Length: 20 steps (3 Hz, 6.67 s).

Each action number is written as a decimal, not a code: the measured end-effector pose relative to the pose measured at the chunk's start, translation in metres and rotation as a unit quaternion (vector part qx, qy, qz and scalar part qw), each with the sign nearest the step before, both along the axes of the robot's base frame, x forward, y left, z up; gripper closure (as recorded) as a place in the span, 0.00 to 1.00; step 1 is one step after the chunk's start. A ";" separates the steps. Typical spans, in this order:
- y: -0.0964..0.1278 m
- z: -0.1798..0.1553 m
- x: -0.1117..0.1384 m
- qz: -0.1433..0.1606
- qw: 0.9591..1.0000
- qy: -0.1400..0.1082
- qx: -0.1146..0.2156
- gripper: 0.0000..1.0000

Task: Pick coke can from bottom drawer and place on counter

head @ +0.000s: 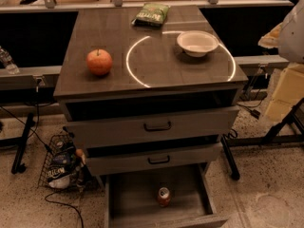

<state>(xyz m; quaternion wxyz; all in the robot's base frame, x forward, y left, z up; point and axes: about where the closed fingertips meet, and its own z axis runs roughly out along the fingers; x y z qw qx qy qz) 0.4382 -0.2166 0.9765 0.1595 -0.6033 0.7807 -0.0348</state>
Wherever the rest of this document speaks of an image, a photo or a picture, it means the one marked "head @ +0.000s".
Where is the red coke can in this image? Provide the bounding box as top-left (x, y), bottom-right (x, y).
top-left (157, 187), bottom-right (171, 207)

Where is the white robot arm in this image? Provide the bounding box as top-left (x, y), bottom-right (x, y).
top-left (258, 0), bottom-right (304, 64)

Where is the grey three-drawer cabinet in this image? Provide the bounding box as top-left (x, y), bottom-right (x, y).
top-left (52, 5), bottom-right (249, 228)

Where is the top grey drawer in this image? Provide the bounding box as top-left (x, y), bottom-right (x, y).
top-left (66, 106), bottom-right (238, 148)

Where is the middle grey drawer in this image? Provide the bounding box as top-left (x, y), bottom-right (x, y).
top-left (86, 142), bottom-right (221, 176)

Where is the bottom grey open drawer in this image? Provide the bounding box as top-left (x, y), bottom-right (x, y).
top-left (104, 164), bottom-right (228, 228)

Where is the red apple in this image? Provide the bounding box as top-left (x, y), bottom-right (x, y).
top-left (86, 49), bottom-right (113, 76)

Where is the white bowl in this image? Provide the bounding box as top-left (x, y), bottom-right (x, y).
top-left (177, 30), bottom-right (219, 57)

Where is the green chip bag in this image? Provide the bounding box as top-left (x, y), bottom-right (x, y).
top-left (131, 3), bottom-right (170, 27)

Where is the black power adapter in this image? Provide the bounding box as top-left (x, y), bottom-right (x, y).
top-left (250, 109), bottom-right (260, 119)

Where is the dark chip bag in basket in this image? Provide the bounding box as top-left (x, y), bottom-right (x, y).
top-left (47, 152), bottom-right (75, 188)

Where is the black left table leg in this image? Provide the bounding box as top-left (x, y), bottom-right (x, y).
top-left (11, 113), bottom-right (34, 174)

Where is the clear plastic water bottle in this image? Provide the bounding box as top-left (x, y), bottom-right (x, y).
top-left (0, 47), bottom-right (20, 74)

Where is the black wire basket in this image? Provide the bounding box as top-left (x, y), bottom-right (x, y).
top-left (38, 135), bottom-right (94, 190)

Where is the black floor cable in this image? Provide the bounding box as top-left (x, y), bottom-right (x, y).
top-left (44, 191), bottom-right (85, 228)

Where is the black right table frame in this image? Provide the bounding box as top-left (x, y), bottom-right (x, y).
top-left (220, 98), bottom-right (304, 181)

